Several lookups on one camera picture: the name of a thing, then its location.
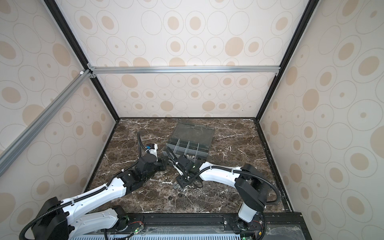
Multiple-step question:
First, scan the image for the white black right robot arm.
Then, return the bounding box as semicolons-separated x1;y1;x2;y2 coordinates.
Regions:
172;156;276;223

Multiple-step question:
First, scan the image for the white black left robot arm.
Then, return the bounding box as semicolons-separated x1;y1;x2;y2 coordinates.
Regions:
27;154;168;240

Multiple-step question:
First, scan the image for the pile of screws and nuts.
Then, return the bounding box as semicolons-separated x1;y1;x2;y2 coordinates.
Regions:
168;181;203;200

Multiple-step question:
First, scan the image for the clear plastic organizer box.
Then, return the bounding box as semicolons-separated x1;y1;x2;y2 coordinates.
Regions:
166;122;215;161

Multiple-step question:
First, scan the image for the aluminium crossbar back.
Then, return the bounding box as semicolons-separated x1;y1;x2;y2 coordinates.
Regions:
91;66;280;74

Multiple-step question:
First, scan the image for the aluminium crossbar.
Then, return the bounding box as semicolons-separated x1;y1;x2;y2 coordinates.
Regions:
91;66;280;74
1;70;91;175

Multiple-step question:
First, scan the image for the aluminium crossbar left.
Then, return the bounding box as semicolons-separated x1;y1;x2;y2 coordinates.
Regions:
1;70;91;175

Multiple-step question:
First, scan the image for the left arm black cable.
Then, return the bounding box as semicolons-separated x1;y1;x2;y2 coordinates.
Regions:
18;131;151;240

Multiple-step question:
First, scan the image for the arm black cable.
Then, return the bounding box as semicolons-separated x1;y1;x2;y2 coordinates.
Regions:
18;131;151;240
165;145;282;240

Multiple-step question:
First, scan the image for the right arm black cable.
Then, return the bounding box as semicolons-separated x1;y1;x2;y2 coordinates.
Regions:
165;145;282;240

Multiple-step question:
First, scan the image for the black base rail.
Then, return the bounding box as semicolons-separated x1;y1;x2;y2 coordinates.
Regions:
52;212;310;240

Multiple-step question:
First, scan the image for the black corner frame post right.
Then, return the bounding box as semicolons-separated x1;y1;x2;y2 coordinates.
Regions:
256;0;319;123

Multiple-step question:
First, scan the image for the black corner frame post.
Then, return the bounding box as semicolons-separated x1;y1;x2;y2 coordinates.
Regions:
256;0;319;123
44;0;120;122

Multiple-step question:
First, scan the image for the black corner frame post left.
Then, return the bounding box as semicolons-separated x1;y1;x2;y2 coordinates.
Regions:
44;0;120;122

